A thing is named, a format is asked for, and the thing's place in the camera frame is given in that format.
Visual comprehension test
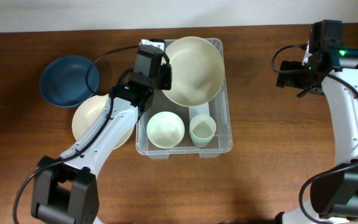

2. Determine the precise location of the white label in bin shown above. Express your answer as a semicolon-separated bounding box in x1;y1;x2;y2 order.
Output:
188;102;210;121

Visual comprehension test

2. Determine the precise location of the white bowl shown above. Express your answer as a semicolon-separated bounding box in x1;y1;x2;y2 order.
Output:
146;111;185;149

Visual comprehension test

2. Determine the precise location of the grey cup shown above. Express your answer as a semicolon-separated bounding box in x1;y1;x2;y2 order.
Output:
193;142;209;147

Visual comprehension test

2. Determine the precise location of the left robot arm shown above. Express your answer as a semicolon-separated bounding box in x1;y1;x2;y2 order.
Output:
29;39;172;223

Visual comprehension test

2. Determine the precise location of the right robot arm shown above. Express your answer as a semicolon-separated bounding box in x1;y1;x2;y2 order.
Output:
275;20;358;224

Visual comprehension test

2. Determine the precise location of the mint green cup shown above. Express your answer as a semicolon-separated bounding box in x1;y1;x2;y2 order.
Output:
191;135;214;142

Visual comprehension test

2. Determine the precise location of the beige plate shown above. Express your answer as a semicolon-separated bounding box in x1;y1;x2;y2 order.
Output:
71;94;135;150
163;37;225;106

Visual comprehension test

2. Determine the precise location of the dark blue plate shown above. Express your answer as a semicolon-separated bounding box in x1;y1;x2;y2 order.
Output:
40;55;99;108

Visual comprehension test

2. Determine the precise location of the white cup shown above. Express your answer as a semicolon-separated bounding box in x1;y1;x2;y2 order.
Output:
190;114;217;140

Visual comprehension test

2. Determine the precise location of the clear plastic storage bin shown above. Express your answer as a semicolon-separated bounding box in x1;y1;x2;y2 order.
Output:
135;38;233;159

